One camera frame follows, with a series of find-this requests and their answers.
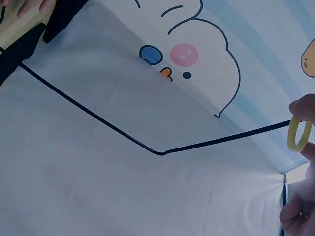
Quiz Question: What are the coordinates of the person's left hand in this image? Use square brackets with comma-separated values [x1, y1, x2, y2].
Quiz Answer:
[16, 0, 54, 19]

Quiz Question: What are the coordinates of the person's right hand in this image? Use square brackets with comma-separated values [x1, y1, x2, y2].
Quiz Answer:
[279, 93, 315, 236]

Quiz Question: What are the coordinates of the yellow ring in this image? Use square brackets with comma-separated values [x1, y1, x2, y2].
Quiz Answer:
[287, 117, 312, 154]

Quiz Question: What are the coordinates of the light wooden block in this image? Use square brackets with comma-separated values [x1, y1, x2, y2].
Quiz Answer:
[0, 0, 49, 51]

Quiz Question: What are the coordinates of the black fabric piece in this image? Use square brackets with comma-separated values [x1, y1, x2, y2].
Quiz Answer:
[0, 0, 87, 87]

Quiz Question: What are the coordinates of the black cord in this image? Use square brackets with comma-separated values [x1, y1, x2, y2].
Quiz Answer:
[19, 62, 291, 156]

